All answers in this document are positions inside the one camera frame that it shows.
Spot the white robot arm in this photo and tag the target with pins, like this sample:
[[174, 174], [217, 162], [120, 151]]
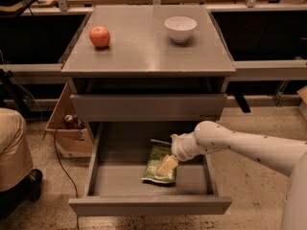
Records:
[[286, 156]]

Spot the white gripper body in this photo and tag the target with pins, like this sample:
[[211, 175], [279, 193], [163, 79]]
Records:
[[178, 149]]

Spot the black shoe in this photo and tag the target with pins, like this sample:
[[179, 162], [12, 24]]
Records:
[[29, 188]]

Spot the grey drawer cabinet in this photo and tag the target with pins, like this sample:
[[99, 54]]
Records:
[[147, 86]]

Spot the open grey middle drawer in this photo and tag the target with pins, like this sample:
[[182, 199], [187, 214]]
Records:
[[114, 185]]

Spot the closed grey top drawer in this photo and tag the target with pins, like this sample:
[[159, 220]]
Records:
[[143, 108]]

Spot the cardboard box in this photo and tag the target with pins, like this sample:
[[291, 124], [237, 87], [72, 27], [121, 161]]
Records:
[[72, 138]]

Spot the grey metal rail frame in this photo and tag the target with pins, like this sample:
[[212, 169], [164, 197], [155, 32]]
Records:
[[32, 72]]

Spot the green jalapeno chip bag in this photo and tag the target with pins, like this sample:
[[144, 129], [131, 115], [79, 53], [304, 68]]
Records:
[[159, 150]]

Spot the red apple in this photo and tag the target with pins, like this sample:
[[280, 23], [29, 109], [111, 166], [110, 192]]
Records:
[[99, 36]]

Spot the red soda can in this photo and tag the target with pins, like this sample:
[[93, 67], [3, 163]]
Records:
[[71, 122]]

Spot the white bowl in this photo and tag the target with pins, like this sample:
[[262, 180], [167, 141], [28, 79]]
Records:
[[180, 28]]

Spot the person leg beige trousers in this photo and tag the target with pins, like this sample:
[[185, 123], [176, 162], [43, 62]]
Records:
[[15, 157]]

